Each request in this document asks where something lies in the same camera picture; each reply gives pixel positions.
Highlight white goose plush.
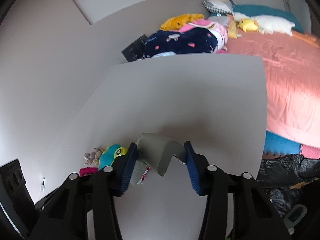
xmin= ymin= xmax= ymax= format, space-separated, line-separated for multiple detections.
xmin=232 ymin=12 xmax=320 ymax=46

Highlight grey red-white torn package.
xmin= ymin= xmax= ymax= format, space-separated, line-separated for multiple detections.
xmin=130 ymin=133 xmax=187 ymax=185

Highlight small knitted keychain toy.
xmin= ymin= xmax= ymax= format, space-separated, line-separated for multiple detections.
xmin=84 ymin=148 xmax=104 ymax=166

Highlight black wall socket panel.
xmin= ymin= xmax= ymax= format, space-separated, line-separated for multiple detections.
xmin=121 ymin=34 xmax=148 ymax=62

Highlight green blue frog toy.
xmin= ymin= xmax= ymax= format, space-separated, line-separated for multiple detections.
xmin=98 ymin=144 xmax=127 ymax=170

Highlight navy patterned blanket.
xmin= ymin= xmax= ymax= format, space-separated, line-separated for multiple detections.
xmin=143 ymin=28 xmax=218 ymax=58

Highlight pink bed cover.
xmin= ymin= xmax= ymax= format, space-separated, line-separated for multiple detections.
xmin=226 ymin=30 xmax=319 ymax=147

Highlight yellow duck plush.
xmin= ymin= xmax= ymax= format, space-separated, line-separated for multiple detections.
xmin=238 ymin=18 xmax=258 ymax=33

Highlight checkered patchwork pillow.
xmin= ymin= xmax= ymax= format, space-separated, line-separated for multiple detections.
xmin=202 ymin=0 xmax=235 ymax=14

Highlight black trash bag bin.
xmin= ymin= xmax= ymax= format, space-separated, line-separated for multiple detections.
xmin=256 ymin=154 xmax=320 ymax=233

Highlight teal pillow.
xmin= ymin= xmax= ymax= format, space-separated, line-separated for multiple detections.
xmin=233 ymin=4 xmax=304 ymax=33

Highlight pink folded clothes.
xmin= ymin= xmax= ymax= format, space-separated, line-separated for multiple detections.
xmin=178 ymin=19 xmax=228 ymax=51

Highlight yellow orange plush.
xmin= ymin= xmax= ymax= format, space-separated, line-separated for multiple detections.
xmin=160 ymin=14 xmax=204 ymax=31

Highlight colourful foam floor mat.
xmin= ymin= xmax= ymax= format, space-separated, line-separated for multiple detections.
xmin=263 ymin=132 xmax=319 ymax=159

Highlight pink plastic toy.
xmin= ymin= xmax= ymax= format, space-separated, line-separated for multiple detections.
xmin=79 ymin=167 xmax=98 ymax=177

